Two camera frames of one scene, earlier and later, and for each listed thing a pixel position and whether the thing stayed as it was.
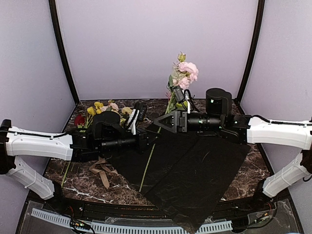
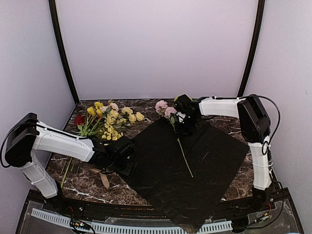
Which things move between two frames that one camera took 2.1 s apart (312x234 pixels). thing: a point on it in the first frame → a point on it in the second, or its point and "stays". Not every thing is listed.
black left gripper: [143, 144] → [129, 169]
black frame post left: [55, 20] stays
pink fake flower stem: [184, 74] → [162, 107]
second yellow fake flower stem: [99, 106] stays
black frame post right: [254, 48] stays
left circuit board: [79, 224] stays
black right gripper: [160, 121] → [180, 129]
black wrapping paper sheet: [186, 174] stays
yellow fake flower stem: [90, 110] stays
